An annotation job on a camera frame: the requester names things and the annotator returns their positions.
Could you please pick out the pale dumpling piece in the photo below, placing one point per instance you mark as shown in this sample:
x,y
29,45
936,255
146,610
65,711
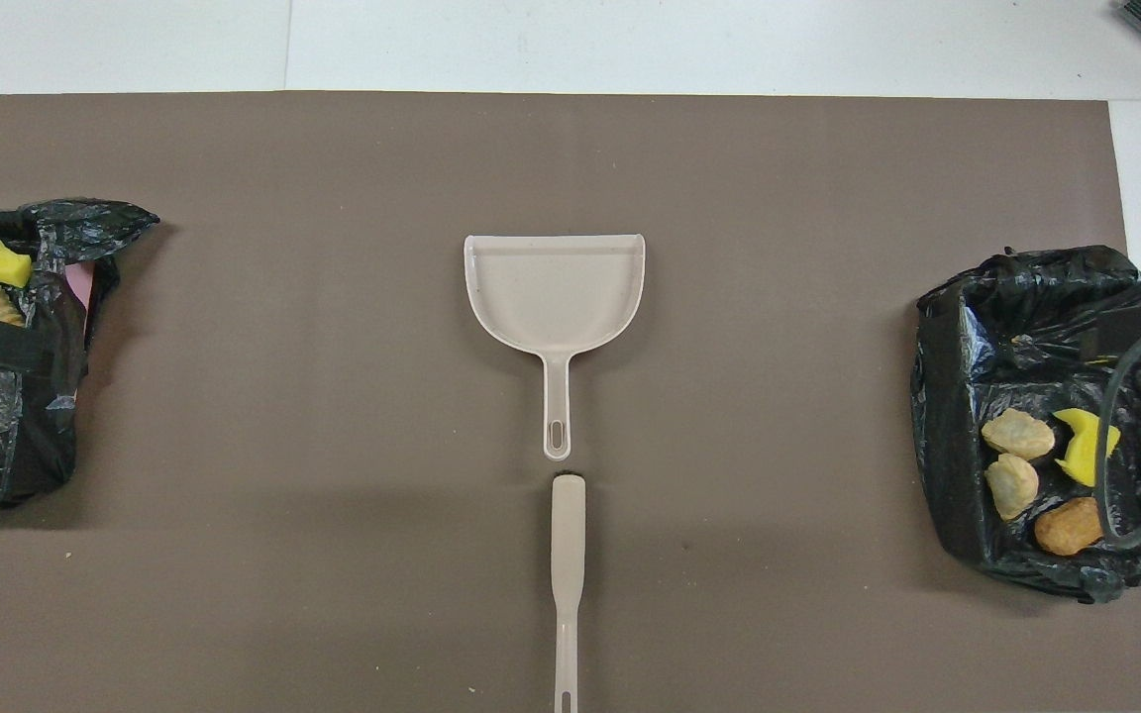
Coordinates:
x,y
1011,485
1018,434

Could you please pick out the pink plastic bin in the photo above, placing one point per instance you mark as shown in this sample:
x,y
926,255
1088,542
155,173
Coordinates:
x,y
80,287

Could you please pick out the notched yellow sponge piece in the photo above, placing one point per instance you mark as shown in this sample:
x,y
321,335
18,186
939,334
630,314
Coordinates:
x,y
1081,451

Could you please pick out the black bag lined bin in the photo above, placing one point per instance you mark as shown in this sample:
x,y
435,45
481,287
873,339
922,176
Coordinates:
x,y
947,446

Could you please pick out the beige plastic dustpan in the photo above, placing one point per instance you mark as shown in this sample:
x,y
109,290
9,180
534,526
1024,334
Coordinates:
x,y
556,287

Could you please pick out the beige hand brush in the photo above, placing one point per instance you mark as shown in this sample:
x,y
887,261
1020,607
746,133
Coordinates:
x,y
568,535

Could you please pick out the brown fried bread roll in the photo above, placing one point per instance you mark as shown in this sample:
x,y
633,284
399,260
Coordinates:
x,y
1068,528

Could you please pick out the brown table mat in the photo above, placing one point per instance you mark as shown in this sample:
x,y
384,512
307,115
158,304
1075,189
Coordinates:
x,y
570,149

